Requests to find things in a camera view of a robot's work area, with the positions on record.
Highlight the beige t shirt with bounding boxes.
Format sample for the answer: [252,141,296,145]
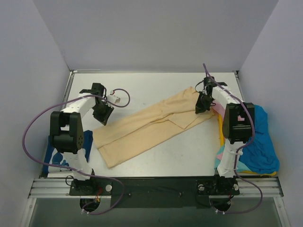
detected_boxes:
[93,87,215,168]

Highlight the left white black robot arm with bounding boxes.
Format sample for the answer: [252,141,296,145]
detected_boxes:
[50,83,114,195]

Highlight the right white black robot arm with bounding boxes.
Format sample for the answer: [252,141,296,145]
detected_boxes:
[195,76,255,193]

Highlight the pink t shirt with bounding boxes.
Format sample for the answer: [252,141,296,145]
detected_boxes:
[212,100,226,118]

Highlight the yellow t shirt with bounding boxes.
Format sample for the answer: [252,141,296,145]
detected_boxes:
[218,115,277,176]

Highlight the navy printed folded t shirt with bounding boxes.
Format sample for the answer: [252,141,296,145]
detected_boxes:
[41,130,93,177]

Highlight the teal t shirt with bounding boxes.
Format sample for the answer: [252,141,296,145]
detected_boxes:
[214,145,250,172]

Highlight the bright blue t shirt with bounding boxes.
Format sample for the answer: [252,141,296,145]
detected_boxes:
[238,105,280,175]

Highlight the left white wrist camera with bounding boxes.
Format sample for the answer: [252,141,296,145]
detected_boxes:
[106,90,121,104]

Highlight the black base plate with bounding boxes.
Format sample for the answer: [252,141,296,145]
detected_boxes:
[68,175,240,211]

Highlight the aluminium front rail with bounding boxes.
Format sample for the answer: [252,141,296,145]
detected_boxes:
[29,177,284,198]

